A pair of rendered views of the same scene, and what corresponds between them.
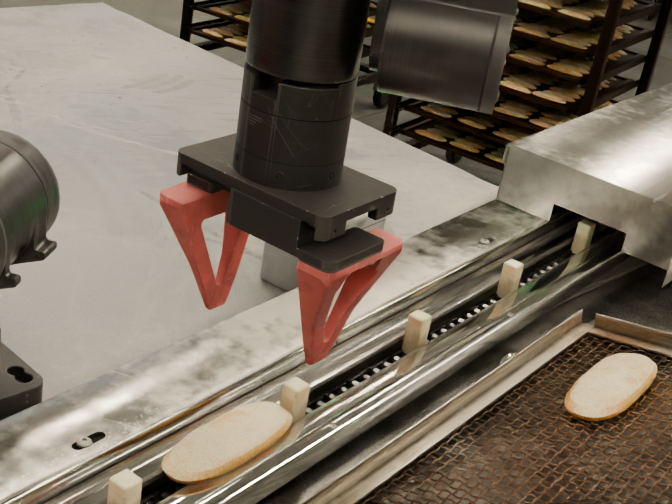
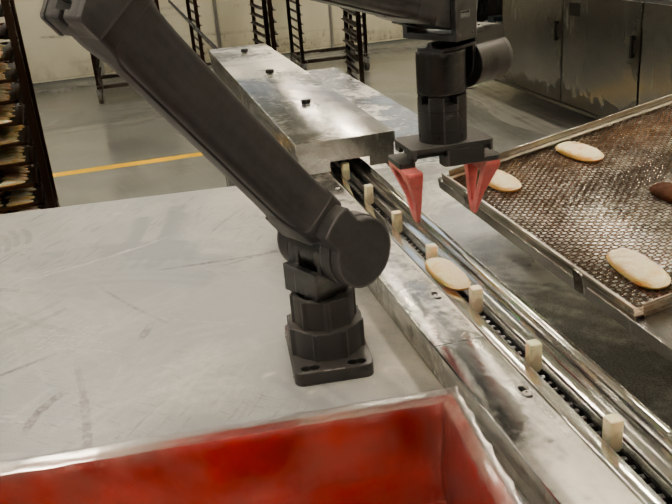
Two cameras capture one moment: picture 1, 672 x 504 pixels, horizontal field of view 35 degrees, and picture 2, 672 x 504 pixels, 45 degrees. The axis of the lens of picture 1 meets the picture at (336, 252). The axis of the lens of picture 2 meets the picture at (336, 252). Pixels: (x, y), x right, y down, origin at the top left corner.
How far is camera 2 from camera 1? 0.81 m
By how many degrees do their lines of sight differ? 42
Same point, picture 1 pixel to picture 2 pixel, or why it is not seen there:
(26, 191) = not seen: hidden behind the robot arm
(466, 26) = (498, 45)
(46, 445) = (433, 304)
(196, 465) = (464, 280)
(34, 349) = not seen: hidden behind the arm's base
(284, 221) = (477, 149)
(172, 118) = (73, 244)
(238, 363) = (399, 257)
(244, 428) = (447, 265)
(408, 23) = (486, 52)
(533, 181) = (315, 156)
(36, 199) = not seen: hidden behind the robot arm
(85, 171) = (117, 280)
